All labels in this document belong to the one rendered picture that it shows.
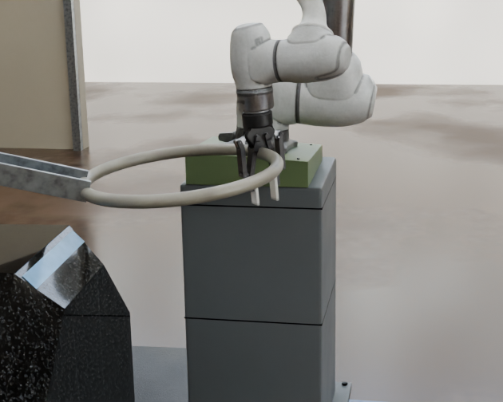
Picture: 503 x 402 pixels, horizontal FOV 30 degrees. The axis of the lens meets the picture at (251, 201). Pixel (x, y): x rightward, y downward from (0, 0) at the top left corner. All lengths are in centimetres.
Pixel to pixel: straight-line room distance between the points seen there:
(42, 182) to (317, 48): 69
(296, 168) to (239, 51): 44
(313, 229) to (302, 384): 47
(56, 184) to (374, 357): 167
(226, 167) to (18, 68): 479
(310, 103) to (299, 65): 45
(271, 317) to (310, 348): 14
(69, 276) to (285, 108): 92
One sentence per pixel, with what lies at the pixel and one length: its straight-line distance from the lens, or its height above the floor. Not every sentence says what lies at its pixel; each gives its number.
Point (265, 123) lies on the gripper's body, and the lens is 232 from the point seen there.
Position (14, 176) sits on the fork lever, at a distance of 216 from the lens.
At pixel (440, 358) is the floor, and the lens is 350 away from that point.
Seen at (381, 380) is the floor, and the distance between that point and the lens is 331.
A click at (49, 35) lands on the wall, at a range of 716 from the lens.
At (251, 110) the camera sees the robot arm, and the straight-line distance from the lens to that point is 230.
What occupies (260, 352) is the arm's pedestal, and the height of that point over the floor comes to 31.
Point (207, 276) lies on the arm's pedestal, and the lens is 271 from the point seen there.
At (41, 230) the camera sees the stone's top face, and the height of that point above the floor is 83.
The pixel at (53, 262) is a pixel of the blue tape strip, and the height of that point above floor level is 80.
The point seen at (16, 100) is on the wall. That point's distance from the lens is 733.
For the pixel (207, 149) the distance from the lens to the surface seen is 244.
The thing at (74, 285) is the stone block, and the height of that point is 76.
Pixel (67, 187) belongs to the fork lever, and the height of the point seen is 92.
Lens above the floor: 143
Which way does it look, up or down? 15 degrees down
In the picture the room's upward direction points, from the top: 1 degrees counter-clockwise
